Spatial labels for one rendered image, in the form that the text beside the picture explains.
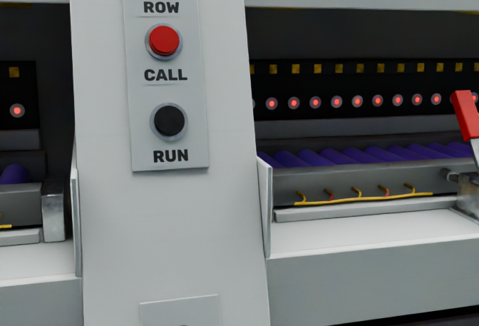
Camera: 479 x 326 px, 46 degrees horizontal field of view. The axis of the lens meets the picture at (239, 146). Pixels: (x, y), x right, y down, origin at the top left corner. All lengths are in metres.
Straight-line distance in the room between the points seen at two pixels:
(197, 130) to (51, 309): 0.11
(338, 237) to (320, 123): 0.19
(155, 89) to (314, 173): 0.14
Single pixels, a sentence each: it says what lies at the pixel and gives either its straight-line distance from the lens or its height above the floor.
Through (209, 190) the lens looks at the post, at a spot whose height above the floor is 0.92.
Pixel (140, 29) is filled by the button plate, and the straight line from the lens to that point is 0.31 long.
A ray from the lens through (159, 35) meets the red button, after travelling 0.30.
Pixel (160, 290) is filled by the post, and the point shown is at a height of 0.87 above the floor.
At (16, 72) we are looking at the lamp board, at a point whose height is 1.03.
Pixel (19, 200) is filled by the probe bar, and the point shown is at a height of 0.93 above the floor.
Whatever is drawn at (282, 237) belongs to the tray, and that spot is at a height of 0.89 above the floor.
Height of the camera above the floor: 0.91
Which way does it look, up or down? 7 degrees up
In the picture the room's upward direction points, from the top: 4 degrees counter-clockwise
